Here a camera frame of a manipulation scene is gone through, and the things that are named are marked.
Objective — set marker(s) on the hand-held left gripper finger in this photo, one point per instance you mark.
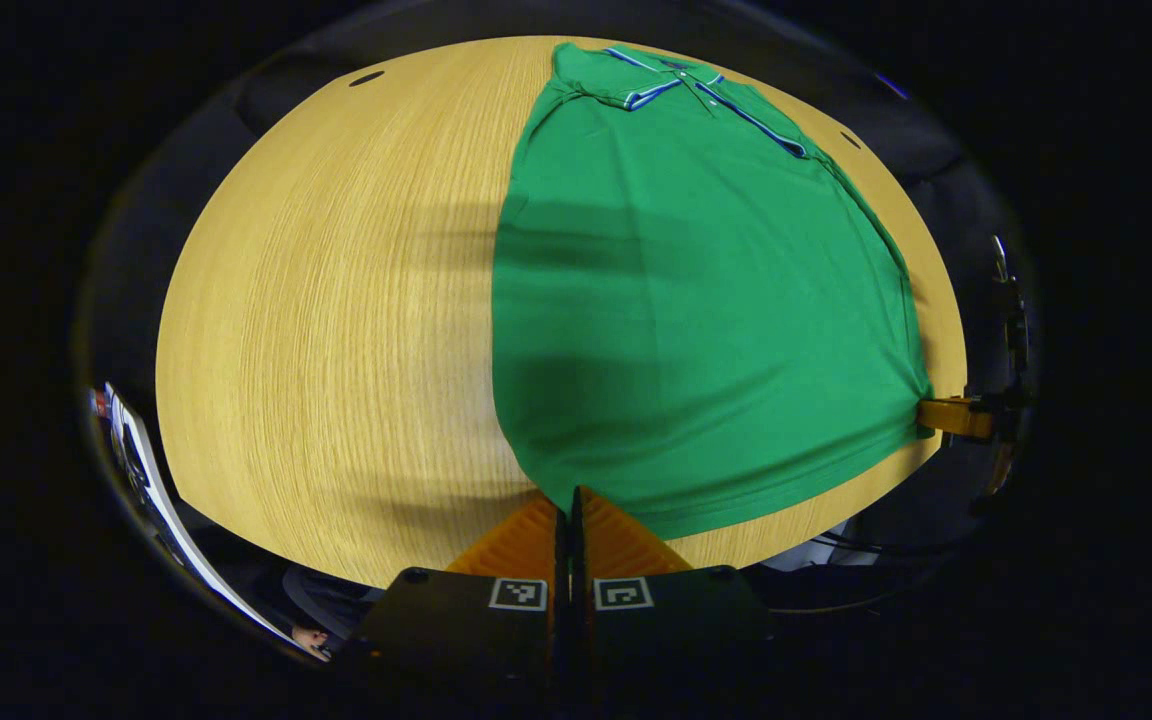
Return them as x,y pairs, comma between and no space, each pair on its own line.
561,545
579,545

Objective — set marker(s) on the white side desk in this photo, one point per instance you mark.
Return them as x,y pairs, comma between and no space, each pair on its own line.
151,480

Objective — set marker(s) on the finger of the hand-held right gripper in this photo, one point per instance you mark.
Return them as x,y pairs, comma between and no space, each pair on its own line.
951,417

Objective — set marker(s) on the green T-shirt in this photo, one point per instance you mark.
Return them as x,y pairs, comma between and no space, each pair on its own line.
686,300

